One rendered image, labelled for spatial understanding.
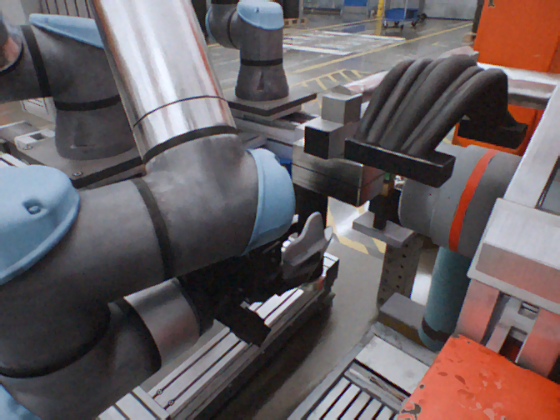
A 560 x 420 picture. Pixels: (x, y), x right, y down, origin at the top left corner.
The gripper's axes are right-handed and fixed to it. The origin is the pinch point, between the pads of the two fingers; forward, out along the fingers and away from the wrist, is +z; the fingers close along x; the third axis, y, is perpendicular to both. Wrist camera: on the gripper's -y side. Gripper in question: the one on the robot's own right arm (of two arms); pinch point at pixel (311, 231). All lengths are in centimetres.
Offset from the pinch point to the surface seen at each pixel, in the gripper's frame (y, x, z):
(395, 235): -38, 14, 61
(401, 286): -70, 15, 79
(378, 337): -75, 11, 56
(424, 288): -83, 12, 98
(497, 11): 21, 3, 66
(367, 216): -38, 25, 65
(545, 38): 17, -8, 66
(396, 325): -73, 8, 63
